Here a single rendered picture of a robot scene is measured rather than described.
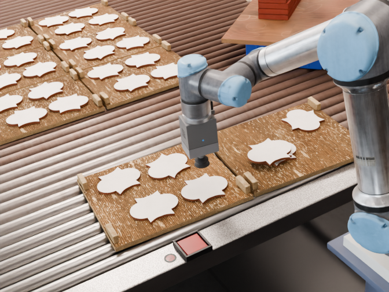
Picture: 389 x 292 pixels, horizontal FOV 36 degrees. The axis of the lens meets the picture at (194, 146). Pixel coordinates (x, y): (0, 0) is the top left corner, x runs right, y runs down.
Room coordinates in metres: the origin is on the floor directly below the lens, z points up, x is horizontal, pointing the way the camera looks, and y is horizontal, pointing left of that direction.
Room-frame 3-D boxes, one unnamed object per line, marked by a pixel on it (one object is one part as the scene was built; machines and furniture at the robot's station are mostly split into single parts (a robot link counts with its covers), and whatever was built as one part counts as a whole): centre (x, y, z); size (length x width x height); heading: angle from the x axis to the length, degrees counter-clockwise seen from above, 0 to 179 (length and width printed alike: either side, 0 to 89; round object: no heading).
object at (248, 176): (1.37, -0.15, 0.95); 0.06 x 0.02 x 0.03; 21
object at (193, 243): (1.16, 0.03, 0.92); 0.06 x 0.06 x 0.01; 26
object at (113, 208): (1.40, 0.11, 0.93); 0.41 x 0.35 x 0.02; 112
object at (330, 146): (1.56, -0.28, 0.93); 0.41 x 0.35 x 0.02; 111
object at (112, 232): (1.21, 0.24, 0.95); 0.06 x 0.02 x 0.03; 22
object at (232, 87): (1.31, -0.10, 1.29); 0.11 x 0.11 x 0.08; 48
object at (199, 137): (1.38, -0.01, 1.13); 0.10 x 0.09 x 0.16; 17
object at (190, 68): (1.37, -0.02, 1.29); 0.09 x 0.08 x 0.11; 48
